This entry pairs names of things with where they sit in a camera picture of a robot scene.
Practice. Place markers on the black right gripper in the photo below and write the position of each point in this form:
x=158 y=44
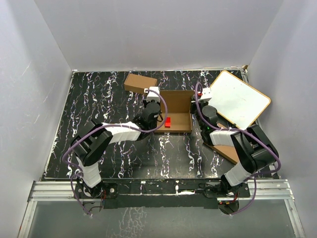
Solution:
x=194 y=104

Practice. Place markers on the small red block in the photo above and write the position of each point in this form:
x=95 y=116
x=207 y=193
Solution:
x=167 y=122

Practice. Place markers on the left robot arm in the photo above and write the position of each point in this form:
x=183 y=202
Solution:
x=97 y=138

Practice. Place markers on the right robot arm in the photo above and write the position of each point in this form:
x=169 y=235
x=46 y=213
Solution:
x=253 y=148

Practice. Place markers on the folded brown cardboard box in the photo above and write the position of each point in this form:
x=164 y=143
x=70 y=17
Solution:
x=137 y=83

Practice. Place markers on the yellow-framed whiteboard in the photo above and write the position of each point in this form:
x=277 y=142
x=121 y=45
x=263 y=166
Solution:
x=236 y=101

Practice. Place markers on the flat cardboard stack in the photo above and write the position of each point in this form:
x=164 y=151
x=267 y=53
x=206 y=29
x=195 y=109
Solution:
x=226 y=151

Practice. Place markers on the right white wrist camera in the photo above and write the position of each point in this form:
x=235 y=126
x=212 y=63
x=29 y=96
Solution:
x=204 y=94

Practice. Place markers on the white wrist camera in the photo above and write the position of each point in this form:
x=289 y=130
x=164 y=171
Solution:
x=152 y=94
x=204 y=94

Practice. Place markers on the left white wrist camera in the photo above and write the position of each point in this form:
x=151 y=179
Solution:
x=152 y=94

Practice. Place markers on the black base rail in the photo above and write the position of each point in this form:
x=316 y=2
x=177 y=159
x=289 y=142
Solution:
x=168 y=193

